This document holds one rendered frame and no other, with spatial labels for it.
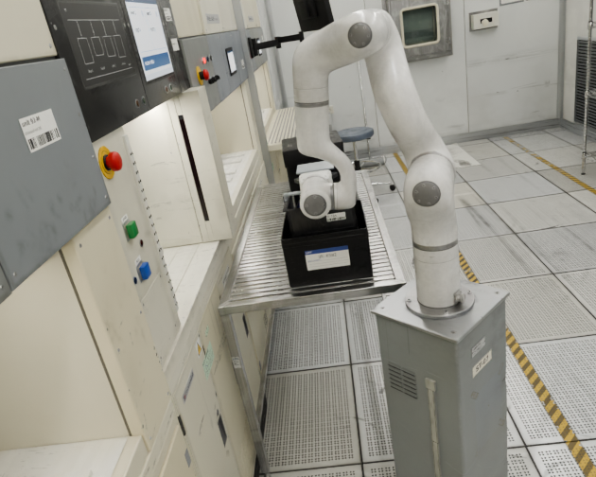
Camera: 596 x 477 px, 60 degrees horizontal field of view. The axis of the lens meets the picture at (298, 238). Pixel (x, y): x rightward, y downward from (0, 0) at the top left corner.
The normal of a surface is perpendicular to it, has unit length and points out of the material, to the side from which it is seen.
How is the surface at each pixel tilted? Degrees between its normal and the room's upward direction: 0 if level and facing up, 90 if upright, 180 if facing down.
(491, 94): 90
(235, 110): 90
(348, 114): 90
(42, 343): 90
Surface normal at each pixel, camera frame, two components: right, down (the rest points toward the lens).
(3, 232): 0.99, -0.15
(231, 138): -0.03, 0.39
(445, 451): -0.72, 0.38
